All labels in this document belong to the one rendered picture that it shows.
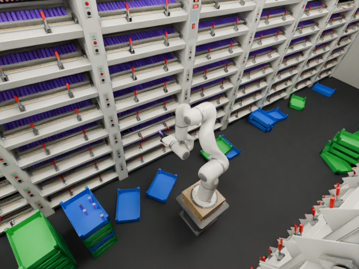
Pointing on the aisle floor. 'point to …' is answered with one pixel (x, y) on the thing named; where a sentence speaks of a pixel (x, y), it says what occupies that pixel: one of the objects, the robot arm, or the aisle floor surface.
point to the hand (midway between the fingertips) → (163, 135)
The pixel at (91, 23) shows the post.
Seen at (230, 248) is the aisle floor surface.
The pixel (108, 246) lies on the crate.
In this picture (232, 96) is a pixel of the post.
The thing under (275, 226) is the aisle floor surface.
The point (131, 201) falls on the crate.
